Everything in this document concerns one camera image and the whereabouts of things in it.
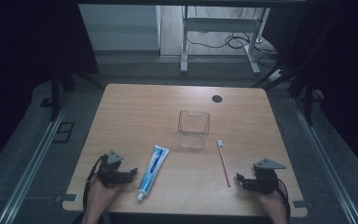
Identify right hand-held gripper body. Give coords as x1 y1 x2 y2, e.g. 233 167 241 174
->
249 158 287 196

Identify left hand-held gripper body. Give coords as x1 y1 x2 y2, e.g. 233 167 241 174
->
96 149 129 189

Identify blue and white toothpaste tube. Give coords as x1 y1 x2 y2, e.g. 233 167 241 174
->
136 144 171 202

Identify pink toothbrush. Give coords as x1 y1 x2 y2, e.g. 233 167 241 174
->
216 139 232 189

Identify clear plastic container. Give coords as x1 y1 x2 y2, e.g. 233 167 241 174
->
177 109 211 150

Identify person's left hand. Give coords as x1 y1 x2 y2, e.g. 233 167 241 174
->
86 175 121 217

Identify person's right hand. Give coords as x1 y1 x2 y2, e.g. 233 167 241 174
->
256 189 288 218

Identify black metal stand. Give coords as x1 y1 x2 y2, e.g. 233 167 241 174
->
251 66 324 127
39 69 105 122

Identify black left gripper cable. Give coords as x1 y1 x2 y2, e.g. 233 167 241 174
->
82 154 106 210

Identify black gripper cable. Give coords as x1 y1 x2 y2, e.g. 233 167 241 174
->
276 177 292 224
82 154 106 210

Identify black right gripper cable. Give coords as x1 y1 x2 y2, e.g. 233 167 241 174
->
276 177 292 224

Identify metal floor rail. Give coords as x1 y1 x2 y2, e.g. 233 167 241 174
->
290 96 358 224
0 92 73 224

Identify black floor cables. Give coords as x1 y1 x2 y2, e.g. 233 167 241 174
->
186 7 280 68

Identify white desk frame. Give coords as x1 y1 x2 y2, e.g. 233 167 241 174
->
180 5 271 77

